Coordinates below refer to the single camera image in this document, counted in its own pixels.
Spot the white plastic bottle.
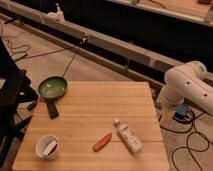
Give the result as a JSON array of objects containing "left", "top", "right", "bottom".
[{"left": 113, "top": 119, "right": 142, "bottom": 155}]

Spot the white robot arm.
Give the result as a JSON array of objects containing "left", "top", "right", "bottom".
[{"left": 157, "top": 61, "right": 213, "bottom": 114}]

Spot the white ceramic bowl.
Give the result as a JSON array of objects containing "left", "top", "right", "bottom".
[{"left": 35, "top": 135, "right": 59, "bottom": 160}]

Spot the wooden table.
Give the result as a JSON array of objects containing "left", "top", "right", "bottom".
[{"left": 12, "top": 81, "right": 169, "bottom": 171}]

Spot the orange carrot toy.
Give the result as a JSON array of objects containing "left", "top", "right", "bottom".
[{"left": 93, "top": 133, "right": 112, "bottom": 152}]

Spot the green frying pan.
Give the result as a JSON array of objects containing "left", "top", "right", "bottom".
[{"left": 38, "top": 76, "right": 67, "bottom": 119}]

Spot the blue floor box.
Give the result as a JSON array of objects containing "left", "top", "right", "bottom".
[{"left": 174, "top": 105, "right": 188, "bottom": 119}]

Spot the black chair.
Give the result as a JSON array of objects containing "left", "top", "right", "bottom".
[{"left": 0, "top": 37, "right": 38, "bottom": 168}]

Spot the metal rail beam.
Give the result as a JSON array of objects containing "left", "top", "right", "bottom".
[{"left": 0, "top": 0, "right": 213, "bottom": 86}]

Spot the white clamp on rail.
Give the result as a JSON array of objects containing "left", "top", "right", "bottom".
[{"left": 46, "top": 4, "right": 65, "bottom": 22}]

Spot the black floor cable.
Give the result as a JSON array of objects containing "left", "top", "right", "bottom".
[{"left": 159, "top": 109, "right": 213, "bottom": 171}]

